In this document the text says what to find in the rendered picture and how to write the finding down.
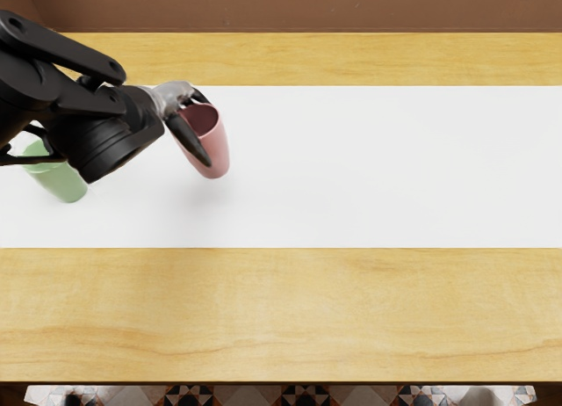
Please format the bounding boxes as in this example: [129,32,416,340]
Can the green cup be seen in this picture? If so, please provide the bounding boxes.
[20,140,90,204]

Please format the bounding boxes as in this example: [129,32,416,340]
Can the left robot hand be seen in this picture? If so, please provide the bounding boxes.
[151,80,213,168]

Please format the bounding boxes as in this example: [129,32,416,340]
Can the pink cup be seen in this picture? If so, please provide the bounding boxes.
[169,102,230,179]

